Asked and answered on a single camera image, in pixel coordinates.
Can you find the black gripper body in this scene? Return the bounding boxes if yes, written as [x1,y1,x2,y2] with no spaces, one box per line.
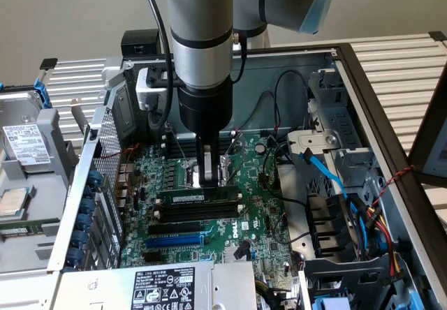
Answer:
[177,79,234,147]

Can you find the green RAM stick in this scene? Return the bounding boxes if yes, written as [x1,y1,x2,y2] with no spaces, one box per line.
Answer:
[0,219,61,238]
[159,185,241,206]

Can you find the CPU socket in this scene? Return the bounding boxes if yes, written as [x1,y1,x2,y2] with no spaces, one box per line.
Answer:
[177,158,226,189]

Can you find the thin metal locking lever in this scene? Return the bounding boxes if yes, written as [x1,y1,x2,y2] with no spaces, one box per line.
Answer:
[163,121,189,161]

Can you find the green Dell motherboard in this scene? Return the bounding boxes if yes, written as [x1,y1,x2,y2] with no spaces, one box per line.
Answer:
[120,133,308,290]

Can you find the long black expansion slot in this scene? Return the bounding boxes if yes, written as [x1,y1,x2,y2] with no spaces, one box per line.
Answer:
[148,221,202,236]

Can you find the blue expansion slot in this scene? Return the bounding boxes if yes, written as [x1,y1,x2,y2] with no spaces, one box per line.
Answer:
[145,232,205,249]

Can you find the open metal PC case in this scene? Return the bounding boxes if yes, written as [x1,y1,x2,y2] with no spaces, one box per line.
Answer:
[47,43,447,310]

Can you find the black power connector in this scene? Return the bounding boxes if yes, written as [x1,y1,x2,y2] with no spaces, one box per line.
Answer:
[233,242,251,260]

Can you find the black box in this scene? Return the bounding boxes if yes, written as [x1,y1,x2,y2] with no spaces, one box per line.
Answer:
[120,29,168,59]

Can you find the blue card retention clip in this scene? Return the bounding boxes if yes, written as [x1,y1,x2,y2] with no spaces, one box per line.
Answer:
[87,170,103,189]
[79,198,96,216]
[75,214,93,233]
[71,229,89,250]
[66,246,85,267]

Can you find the black power supply label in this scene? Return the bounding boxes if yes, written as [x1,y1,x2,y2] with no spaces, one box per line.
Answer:
[131,267,196,310]

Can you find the black fan shroud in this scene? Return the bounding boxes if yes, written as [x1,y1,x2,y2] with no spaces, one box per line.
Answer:
[305,193,367,260]

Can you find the silver disk bay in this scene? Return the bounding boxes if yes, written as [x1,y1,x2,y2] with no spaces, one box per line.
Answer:
[286,68,385,199]

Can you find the silver power supply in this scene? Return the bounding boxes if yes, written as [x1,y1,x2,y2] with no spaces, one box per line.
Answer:
[52,260,259,310]

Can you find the grey parts rack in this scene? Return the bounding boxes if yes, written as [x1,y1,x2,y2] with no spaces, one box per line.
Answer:
[0,107,80,276]

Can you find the dark grey disk bay cage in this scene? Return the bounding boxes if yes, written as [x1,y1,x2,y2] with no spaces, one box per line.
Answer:
[302,253,406,310]

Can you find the silver hard disk drive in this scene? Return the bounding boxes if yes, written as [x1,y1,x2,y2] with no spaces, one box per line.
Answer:
[0,89,53,175]

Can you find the silver CPU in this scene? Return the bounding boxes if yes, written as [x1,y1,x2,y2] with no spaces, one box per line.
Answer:
[0,186,29,219]

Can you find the black framed panel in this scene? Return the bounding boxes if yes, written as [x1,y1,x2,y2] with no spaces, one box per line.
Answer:
[407,67,447,187]

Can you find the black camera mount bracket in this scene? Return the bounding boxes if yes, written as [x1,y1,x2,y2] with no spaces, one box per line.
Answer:
[146,66,182,90]

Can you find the black camera cable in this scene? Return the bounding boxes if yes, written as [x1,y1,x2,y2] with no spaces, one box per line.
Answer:
[139,0,175,135]

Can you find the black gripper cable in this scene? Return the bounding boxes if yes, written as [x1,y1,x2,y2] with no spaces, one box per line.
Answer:
[231,32,249,84]

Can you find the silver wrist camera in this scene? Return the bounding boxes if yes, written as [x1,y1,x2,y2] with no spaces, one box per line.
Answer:
[135,67,165,112]

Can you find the black looped wire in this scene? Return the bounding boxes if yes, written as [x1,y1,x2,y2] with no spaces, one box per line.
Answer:
[273,69,312,131]

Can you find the silver drive bay bracket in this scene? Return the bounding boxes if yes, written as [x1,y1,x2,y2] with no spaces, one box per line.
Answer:
[286,130,342,159]

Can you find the blue SATA wire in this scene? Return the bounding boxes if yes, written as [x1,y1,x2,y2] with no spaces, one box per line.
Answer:
[299,147,369,258]

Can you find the silver slot cover bracket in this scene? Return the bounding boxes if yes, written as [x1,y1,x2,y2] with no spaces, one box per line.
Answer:
[71,98,89,137]

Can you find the blue drive caddy rail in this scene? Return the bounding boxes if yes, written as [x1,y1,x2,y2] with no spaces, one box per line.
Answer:
[33,75,53,110]

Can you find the red yellow black wire bundle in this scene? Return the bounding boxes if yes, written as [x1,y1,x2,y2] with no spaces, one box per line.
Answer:
[349,198,406,286]

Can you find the red black twisted wire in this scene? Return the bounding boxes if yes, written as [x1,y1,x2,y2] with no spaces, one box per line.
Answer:
[369,165,416,209]

